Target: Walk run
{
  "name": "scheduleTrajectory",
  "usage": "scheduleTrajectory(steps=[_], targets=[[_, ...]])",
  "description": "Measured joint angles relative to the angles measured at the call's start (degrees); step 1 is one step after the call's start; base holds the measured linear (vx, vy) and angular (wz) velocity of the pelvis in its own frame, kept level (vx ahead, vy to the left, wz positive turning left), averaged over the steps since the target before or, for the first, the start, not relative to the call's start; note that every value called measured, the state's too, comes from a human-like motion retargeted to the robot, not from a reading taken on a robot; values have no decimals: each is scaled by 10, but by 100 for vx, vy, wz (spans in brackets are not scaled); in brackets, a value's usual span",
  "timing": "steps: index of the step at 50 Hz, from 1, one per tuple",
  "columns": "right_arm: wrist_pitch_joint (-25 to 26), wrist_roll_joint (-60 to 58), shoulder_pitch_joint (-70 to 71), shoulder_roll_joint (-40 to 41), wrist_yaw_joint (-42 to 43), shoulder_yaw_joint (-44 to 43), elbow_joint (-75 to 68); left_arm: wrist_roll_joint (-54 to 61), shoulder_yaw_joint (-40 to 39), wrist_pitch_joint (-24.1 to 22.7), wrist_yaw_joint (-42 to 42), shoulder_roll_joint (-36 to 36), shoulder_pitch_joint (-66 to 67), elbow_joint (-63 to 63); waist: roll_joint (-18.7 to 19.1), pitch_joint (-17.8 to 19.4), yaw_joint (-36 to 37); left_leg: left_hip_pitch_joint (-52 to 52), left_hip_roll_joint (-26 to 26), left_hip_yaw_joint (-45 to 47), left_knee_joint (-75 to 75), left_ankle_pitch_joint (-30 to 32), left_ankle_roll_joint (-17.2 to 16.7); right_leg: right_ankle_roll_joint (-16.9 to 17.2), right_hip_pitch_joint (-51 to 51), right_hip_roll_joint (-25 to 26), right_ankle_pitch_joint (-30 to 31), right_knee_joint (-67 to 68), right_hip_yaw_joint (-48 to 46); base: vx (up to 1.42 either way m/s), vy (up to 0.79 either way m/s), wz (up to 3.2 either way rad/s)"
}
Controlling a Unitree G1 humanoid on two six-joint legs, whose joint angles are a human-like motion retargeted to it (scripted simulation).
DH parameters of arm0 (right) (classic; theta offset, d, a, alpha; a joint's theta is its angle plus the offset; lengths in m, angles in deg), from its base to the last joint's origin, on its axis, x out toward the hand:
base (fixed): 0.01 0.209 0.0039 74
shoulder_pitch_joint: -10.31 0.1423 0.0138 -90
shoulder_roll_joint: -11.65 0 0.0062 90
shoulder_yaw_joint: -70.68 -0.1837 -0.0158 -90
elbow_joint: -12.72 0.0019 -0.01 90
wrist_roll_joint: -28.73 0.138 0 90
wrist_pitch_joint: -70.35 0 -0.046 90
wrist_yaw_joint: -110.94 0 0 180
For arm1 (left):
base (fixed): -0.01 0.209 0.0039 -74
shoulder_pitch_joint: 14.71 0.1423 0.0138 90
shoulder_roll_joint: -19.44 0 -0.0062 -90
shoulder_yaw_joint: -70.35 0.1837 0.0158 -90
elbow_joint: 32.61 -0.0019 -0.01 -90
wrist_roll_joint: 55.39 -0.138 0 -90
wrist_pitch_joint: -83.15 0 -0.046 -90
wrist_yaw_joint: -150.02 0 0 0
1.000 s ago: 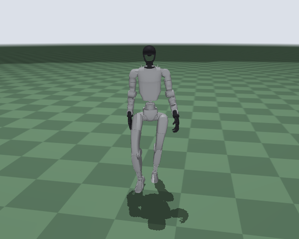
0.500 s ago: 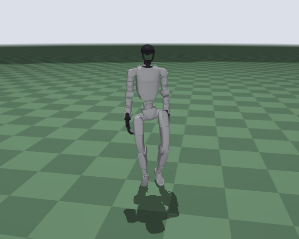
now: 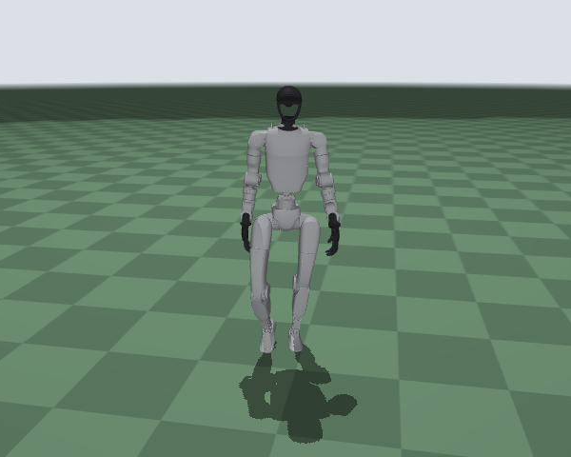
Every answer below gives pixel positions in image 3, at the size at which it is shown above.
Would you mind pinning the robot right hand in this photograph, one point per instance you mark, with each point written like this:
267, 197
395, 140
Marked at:
245, 224

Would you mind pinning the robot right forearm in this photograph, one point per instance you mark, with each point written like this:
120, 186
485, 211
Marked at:
248, 200

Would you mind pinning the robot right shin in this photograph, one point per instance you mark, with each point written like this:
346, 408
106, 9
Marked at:
262, 311

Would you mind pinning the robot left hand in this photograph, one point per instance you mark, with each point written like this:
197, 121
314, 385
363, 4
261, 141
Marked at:
335, 234

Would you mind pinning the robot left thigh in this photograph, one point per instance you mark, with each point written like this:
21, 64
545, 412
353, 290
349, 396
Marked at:
307, 249

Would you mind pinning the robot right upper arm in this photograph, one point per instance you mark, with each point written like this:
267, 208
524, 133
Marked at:
256, 140

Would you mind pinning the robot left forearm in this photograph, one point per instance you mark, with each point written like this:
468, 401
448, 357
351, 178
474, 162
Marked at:
330, 202

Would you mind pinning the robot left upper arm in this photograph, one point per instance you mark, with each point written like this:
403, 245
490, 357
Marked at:
324, 177

